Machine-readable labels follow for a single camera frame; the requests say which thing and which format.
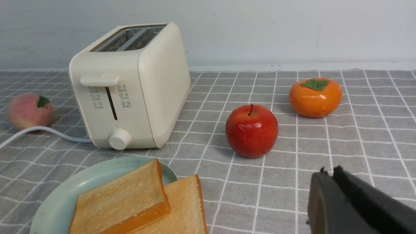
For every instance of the toast slice slot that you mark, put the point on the toast slice slot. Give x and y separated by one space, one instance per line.
187 210
123 205

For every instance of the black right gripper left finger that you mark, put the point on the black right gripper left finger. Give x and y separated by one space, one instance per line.
330 211

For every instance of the light green round plate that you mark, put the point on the light green round plate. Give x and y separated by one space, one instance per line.
55 214

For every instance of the orange persimmon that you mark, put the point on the orange persimmon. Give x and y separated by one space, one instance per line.
315 98

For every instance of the grey checked tablecloth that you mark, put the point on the grey checked tablecloth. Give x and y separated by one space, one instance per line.
371 134

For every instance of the pink peach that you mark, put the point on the pink peach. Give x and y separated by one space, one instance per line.
30 109

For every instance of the red apple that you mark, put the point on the red apple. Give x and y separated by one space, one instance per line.
251 131

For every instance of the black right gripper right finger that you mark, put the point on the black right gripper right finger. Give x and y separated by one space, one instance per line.
382 212

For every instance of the white two-slot toaster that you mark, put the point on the white two-slot toaster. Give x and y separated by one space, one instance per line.
131 85

